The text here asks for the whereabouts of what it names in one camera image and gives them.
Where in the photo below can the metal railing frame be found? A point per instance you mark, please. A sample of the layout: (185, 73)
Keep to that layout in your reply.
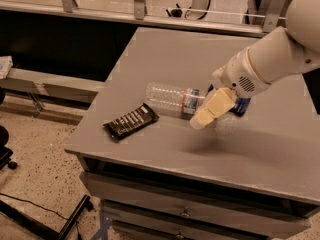
(253, 18)

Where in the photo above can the grey metal bench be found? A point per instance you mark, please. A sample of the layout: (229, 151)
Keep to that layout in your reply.
(61, 90)

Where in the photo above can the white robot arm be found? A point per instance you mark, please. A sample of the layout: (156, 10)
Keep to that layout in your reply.
(293, 49)

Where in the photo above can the black snack bar wrapper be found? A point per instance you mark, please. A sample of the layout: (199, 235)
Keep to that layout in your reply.
(131, 122)

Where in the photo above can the clear plastic water bottle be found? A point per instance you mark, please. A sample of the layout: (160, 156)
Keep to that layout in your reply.
(173, 101)

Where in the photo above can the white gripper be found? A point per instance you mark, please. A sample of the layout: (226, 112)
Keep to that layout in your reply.
(239, 73)

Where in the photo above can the blue snack bar wrapper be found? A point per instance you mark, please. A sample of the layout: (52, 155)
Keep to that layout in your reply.
(240, 106)

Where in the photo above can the black office chair base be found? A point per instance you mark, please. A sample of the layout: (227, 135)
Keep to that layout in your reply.
(5, 153)

